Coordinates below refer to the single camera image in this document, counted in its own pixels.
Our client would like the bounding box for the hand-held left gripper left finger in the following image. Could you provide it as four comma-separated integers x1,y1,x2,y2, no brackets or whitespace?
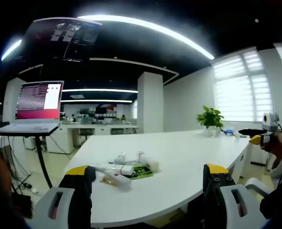
33,165,98,229

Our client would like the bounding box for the potted green plant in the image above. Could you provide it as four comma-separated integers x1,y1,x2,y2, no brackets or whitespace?
197,105,225,137

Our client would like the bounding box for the short ceiling light strip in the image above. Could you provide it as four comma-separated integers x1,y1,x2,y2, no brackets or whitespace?
1,39,22,62

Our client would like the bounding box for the bundle of floor cables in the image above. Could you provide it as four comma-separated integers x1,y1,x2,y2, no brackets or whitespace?
0,135,31,191

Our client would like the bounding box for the black floor box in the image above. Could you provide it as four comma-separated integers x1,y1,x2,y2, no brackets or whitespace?
11,192,33,219

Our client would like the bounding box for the long ceiling light strip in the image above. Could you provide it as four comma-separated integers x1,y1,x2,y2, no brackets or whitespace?
76,14,215,60

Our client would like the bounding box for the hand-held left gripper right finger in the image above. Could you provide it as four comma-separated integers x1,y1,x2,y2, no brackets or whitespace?
202,163,268,229

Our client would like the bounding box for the background ceiling light strip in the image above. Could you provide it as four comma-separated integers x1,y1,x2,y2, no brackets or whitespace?
61,88,139,94
60,99,133,104

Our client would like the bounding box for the open laptop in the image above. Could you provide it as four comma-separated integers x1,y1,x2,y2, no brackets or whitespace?
0,80,65,137

